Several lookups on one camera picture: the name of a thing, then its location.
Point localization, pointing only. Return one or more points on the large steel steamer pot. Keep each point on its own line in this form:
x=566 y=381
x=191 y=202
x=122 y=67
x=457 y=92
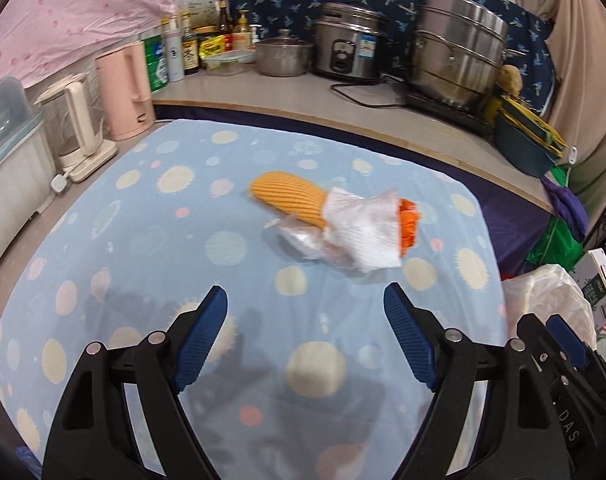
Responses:
x=458 y=55

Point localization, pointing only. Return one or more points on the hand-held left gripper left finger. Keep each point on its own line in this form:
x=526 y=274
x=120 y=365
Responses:
x=203 y=345

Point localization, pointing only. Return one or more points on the pink electric kettle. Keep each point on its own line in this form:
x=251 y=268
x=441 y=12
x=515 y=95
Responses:
x=123 y=95

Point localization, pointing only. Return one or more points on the clear plastic bin liner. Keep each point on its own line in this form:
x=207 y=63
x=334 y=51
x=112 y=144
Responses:
x=548 y=305

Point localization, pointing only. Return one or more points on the steel rice cooker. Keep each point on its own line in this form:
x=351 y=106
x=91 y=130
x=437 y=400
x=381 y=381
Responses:
x=348 y=45

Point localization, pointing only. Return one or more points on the yellow pump bottle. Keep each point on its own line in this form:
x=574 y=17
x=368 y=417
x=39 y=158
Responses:
x=241 y=35

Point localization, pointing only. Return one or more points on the green and white pack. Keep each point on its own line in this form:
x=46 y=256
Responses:
x=155 y=65

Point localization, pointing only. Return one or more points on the dark blue plastic basin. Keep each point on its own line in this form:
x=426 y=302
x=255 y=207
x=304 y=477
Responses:
x=523 y=152

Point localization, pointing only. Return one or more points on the green plastic bag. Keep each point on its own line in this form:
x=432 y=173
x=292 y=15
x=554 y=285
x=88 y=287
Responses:
x=563 y=242

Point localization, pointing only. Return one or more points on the black metal rack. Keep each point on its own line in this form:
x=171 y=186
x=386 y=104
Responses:
x=600 y=225

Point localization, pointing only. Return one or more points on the beige curtain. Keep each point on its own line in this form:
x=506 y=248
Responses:
x=578 y=60

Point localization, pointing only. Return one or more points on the small steel pot glass lid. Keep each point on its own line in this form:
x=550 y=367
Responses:
x=283 y=57

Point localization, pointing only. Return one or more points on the slim dark glass bottle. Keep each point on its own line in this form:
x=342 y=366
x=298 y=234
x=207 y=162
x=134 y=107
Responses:
x=225 y=20

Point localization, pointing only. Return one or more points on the white bottle with black print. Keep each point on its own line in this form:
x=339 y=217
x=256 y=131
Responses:
x=174 y=57

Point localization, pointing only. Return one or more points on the black induction cooker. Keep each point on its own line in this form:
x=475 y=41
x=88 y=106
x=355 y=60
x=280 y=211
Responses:
x=458 y=115

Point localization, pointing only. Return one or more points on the yellow-orange knitted sleeve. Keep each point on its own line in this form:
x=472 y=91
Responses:
x=293 y=197

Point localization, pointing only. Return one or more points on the light blue printed tablecloth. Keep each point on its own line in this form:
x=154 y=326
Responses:
x=158 y=240

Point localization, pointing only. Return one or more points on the yellow packet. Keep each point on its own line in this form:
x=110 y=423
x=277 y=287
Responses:
x=212 y=46

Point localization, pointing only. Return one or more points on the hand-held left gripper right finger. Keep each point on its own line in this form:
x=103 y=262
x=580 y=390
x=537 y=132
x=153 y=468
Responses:
x=408 y=342

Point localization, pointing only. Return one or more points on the white and green box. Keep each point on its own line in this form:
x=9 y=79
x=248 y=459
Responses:
x=198 y=10

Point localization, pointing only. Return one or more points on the brown loofah sponge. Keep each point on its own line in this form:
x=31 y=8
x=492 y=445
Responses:
x=510 y=80

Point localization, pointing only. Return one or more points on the dark sauce bottle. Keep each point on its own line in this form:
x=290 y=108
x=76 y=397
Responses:
x=190 y=52

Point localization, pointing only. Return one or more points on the clear plastic storage container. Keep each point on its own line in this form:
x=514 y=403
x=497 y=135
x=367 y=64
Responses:
x=8 y=170

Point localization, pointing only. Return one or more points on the clear plastic wrap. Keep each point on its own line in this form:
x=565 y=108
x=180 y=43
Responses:
x=298 y=237

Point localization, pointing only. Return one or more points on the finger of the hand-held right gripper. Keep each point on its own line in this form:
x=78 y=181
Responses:
x=565 y=337
x=530 y=335

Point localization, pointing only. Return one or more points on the white glass jug appliance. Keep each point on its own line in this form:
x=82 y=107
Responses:
x=78 y=125

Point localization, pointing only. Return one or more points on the purple cloth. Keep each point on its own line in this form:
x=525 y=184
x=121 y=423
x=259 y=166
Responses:
x=568 y=205

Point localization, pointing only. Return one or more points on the white floral printed carton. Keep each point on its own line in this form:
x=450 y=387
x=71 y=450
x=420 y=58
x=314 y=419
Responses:
x=600 y=290

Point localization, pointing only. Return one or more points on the small white pump bottle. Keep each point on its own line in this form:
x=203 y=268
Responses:
x=255 y=35

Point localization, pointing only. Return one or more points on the clear food container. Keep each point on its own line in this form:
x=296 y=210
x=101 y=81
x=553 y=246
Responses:
x=228 y=62

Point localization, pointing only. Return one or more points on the blue yellow-rimmed colander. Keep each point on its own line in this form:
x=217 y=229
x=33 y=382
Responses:
x=533 y=122

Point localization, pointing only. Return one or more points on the white power plug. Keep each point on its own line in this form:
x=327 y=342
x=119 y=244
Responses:
x=59 y=183

